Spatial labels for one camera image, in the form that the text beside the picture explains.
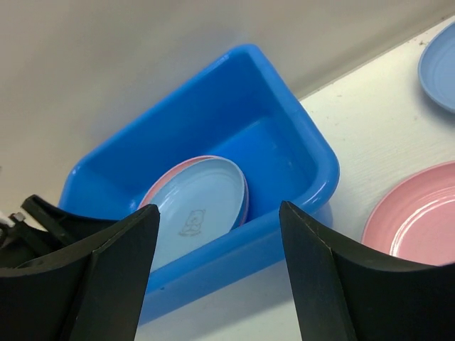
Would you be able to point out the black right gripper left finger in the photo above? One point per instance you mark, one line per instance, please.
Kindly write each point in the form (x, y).
(92, 289)

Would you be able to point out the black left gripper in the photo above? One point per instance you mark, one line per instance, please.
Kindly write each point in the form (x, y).
(41, 228)

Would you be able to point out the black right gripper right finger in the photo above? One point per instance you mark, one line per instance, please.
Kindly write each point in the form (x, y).
(344, 290)

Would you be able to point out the pink plate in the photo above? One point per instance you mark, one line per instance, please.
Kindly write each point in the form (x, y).
(208, 189)
(415, 220)

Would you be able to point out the blue plate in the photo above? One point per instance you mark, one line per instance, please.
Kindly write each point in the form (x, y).
(172, 244)
(436, 69)

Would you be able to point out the blue plastic bin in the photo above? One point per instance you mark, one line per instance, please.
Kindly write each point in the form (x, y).
(239, 108)

